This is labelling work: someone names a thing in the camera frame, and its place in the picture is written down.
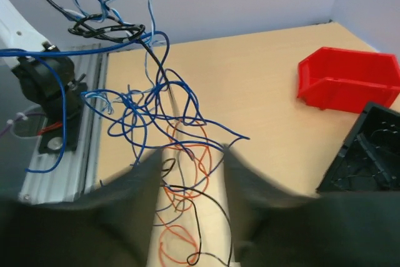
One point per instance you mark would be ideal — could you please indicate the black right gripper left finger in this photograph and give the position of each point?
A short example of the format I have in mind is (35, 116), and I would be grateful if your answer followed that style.
(110, 226)

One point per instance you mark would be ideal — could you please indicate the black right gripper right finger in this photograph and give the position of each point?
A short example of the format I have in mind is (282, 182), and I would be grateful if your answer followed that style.
(271, 226)

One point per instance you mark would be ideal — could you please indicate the black plastic bin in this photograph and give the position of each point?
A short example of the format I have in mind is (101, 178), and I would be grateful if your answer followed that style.
(368, 159)

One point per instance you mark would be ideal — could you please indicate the red plastic bin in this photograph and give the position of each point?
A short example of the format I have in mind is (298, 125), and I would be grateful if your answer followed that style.
(346, 80)

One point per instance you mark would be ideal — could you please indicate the aluminium table frame rail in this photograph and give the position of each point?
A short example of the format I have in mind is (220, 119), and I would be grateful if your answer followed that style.
(57, 170)

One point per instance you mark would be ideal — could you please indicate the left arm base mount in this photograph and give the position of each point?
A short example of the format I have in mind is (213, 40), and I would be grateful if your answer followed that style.
(39, 85)

